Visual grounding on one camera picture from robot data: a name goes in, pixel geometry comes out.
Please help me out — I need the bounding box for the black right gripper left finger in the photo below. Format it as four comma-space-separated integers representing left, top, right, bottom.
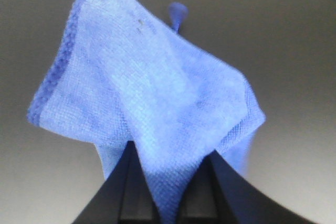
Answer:
76, 142, 160, 223

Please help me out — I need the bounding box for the blue cloth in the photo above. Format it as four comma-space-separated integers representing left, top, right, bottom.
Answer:
27, 0, 265, 223

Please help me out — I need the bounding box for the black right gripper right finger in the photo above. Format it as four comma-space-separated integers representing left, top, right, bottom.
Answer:
178, 152, 310, 224

